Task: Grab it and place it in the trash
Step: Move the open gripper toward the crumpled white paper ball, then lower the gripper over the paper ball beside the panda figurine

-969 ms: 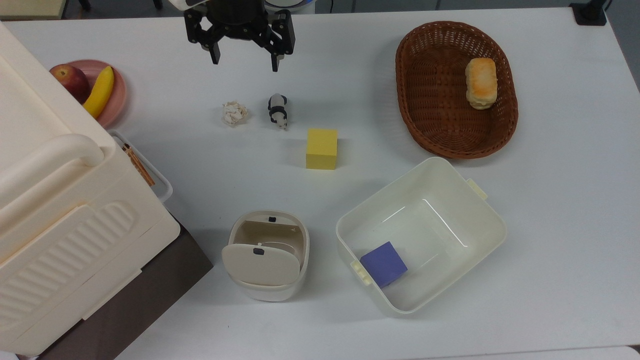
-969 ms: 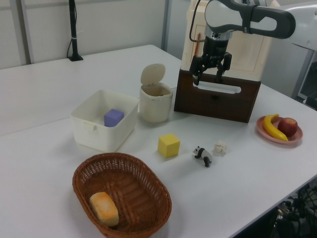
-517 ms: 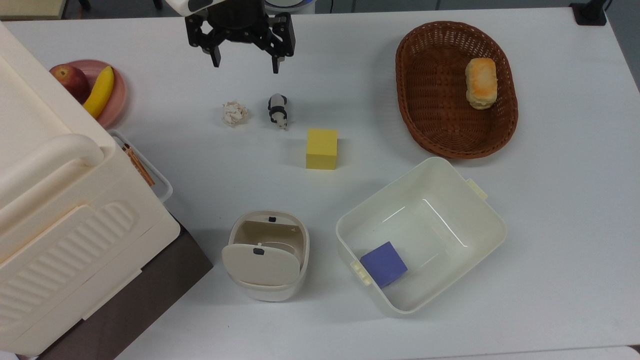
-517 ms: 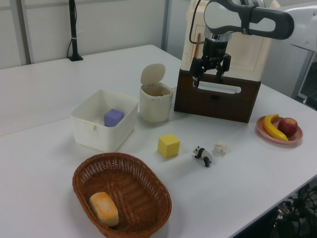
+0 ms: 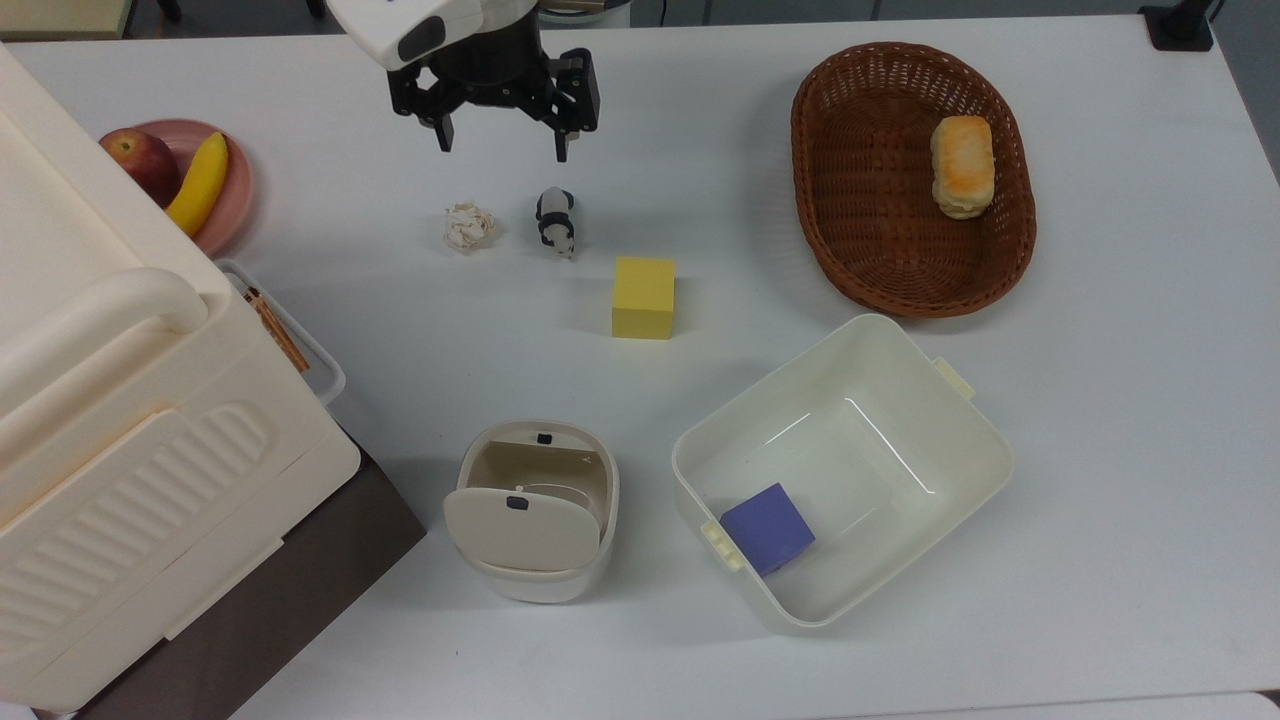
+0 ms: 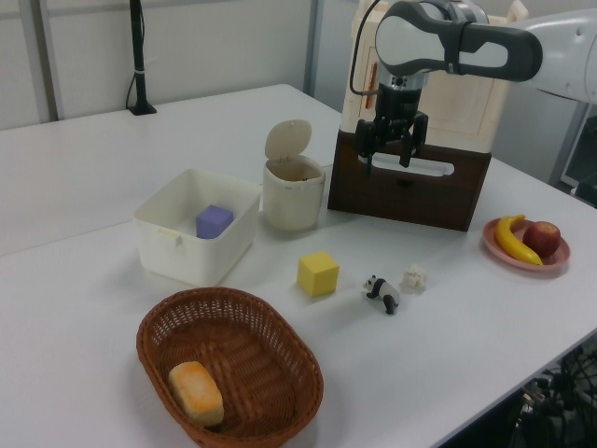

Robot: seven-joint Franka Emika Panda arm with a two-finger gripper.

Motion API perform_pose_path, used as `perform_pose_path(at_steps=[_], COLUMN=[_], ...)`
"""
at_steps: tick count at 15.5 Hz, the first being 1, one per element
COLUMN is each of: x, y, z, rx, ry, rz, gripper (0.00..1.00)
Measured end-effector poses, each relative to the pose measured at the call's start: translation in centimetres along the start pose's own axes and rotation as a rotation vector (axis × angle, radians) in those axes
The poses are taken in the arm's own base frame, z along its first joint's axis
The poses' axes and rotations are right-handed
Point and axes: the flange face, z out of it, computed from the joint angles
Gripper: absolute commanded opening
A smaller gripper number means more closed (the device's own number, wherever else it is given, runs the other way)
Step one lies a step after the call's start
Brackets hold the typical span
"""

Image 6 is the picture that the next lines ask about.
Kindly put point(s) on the yellow cube block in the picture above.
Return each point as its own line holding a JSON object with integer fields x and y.
{"x": 318, "y": 273}

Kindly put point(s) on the red toy apple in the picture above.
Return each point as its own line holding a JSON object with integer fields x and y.
{"x": 542, "y": 237}

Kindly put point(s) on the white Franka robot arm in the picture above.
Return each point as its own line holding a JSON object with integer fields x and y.
{"x": 490, "y": 42}

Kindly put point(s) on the purple cube block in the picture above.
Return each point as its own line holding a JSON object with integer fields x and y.
{"x": 213, "y": 223}

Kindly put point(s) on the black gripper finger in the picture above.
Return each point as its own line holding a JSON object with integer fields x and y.
{"x": 367, "y": 163}
{"x": 406, "y": 151}

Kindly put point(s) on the grey metal equipment frame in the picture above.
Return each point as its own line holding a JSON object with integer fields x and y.
{"x": 578, "y": 154}

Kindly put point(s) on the white paper ball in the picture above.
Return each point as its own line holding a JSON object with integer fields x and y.
{"x": 415, "y": 279}

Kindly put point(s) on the yellow toy banana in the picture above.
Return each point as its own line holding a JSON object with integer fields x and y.
{"x": 510, "y": 242}

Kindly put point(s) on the toy bread loaf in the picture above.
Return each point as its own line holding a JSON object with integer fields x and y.
{"x": 196, "y": 394}

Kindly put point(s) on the cream trash can with lid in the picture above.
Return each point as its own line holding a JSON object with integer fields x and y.
{"x": 293, "y": 186}

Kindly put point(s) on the cream toy cabinet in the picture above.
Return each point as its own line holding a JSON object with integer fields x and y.
{"x": 466, "y": 116}

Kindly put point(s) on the white plastic storage box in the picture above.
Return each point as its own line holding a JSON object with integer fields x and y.
{"x": 186, "y": 252}

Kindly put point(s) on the dark brown wooden box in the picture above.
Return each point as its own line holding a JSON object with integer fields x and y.
{"x": 410, "y": 196}

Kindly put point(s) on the brown wicker basket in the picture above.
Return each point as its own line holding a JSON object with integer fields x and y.
{"x": 261, "y": 354}

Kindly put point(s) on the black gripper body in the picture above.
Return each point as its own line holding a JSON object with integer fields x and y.
{"x": 396, "y": 109}

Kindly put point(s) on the pink plate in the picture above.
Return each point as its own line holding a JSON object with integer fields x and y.
{"x": 557, "y": 263}

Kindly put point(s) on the black pole stand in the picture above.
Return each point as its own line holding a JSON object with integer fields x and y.
{"x": 137, "y": 60}

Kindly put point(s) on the toy panda figure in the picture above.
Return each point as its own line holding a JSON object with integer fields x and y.
{"x": 383, "y": 291}

